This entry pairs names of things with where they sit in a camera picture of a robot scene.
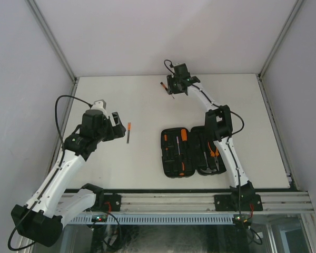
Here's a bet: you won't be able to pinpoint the black handled screwdriver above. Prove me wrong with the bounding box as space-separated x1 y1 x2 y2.
176 136 185 177

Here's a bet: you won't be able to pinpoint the right camera cable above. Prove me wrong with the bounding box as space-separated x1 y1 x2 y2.
163 59 263 246

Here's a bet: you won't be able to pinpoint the small orange precision screwdriver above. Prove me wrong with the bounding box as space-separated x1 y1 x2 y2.
160 82 175 99

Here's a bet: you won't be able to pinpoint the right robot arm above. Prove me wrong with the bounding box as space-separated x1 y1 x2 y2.
164 60 255 211

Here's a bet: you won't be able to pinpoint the aluminium frame rail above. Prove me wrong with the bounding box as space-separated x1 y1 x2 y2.
57 192 314 213

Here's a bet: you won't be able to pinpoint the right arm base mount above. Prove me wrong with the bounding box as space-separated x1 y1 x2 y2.
214 194 263 211

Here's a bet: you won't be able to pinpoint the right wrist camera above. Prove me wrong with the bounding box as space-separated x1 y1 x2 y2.
172 63 182 67

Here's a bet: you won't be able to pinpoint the small orange chisel bit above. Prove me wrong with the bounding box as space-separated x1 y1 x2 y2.
126 122 131 144

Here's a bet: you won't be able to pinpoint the black plastic tool case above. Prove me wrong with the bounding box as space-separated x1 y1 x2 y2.
161 126 226 178

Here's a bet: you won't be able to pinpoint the small claw hammer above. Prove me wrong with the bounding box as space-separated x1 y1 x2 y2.
200 151 219 174

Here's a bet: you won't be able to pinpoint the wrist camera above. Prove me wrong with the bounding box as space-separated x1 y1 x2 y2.
91 99 108 116
172 63 182 67

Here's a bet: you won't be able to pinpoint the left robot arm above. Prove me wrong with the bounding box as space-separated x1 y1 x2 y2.
11 109 126 247

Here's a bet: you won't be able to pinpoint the orange handled needle-nose pliers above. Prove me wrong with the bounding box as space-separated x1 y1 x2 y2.
208 142 219 171

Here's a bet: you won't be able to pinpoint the blue slotted cable duct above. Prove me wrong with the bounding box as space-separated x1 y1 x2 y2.
70 213 234 225

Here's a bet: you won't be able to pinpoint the camera cable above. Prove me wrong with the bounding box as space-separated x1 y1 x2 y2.
7 95 94 251
163 59 263 246

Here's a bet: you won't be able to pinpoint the left camera cable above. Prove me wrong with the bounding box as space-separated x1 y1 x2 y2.
7 95 94 251

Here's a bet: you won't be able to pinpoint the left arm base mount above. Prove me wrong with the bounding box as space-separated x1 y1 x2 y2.
94 193 122 212

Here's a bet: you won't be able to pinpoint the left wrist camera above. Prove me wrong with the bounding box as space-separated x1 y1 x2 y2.
91 99 108 116

